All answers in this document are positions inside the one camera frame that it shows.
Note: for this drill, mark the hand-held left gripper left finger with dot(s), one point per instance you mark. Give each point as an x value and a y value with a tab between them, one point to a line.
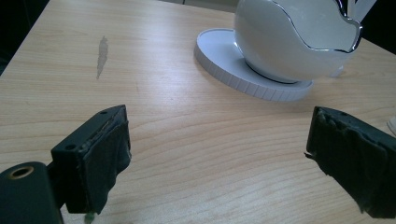
93	161

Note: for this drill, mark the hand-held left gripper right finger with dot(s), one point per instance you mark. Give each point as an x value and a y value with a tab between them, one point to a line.
358	161

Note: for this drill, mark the white egg-shaped bowl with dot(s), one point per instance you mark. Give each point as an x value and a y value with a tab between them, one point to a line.
274	40

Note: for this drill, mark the white key stand with post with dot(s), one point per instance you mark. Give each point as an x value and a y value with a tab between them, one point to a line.
218	56

